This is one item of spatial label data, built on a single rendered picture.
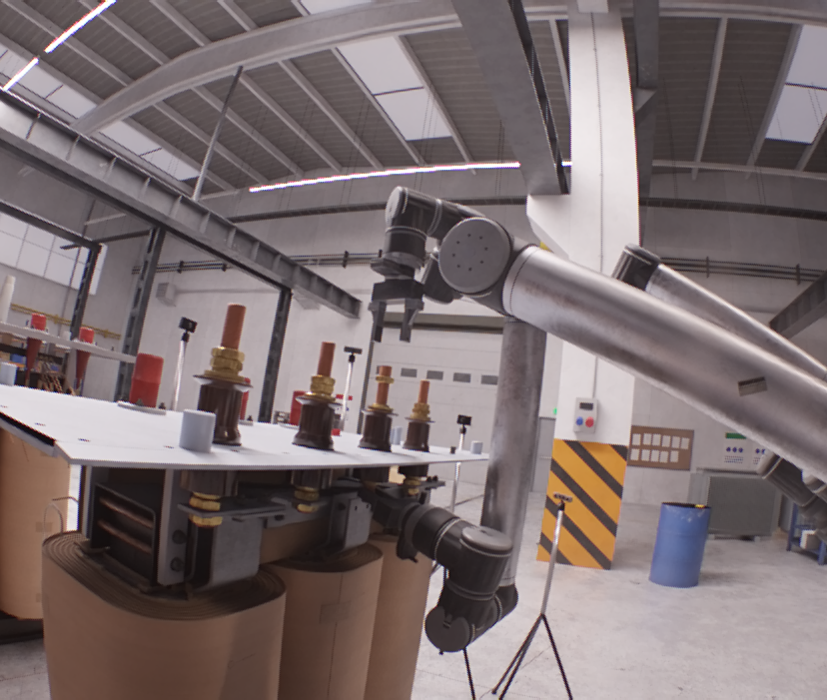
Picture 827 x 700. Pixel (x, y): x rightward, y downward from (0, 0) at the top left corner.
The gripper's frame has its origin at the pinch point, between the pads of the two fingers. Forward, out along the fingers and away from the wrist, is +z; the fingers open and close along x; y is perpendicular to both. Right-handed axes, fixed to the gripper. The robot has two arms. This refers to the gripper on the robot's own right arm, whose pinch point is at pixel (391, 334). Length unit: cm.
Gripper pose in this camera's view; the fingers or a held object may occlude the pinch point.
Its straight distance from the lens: 121.6
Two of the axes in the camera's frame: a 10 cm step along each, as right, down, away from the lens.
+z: -1.4, 9.8, -1.5
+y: 6.0, 2.1, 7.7
